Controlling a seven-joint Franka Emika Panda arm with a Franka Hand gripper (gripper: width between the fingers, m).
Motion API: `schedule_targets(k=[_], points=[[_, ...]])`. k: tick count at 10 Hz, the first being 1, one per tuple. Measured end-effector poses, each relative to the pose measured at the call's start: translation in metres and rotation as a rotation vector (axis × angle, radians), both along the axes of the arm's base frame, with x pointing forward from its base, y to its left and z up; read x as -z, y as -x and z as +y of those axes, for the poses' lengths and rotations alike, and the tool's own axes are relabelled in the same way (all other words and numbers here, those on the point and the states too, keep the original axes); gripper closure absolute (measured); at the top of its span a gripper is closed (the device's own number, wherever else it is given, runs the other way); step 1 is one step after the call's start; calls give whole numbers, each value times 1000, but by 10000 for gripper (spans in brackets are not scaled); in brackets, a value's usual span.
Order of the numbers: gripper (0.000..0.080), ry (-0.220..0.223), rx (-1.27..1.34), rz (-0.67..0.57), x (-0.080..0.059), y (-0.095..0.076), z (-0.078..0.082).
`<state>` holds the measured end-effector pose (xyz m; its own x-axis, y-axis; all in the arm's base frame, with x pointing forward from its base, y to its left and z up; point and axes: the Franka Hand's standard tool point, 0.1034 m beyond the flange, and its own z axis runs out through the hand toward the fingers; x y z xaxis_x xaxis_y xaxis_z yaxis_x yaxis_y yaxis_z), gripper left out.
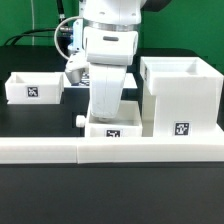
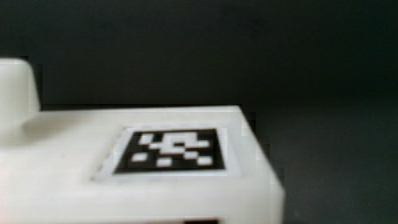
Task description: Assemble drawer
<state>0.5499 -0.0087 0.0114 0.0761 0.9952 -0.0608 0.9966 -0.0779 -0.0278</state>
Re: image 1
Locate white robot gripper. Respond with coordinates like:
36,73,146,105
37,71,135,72
89,63,127,119

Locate white front drawer tray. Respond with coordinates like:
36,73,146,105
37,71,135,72
76,100,143,137

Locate white drawer tray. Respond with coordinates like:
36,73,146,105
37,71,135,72
5,72,64,104
76,100,143,137

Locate white drawer cabinet box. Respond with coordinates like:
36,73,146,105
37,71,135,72
140,57,224,137

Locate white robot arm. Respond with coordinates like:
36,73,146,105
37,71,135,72
83,0,172,119

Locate white rear drawer tray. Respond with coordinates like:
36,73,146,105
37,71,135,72
5,72,64,104

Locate white marker sheet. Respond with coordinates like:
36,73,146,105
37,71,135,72
63,73,137,89

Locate white L-shaped fence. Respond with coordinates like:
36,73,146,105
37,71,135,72
0,135,224,164

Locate black cables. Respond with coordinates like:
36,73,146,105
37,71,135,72
3,0,84,63

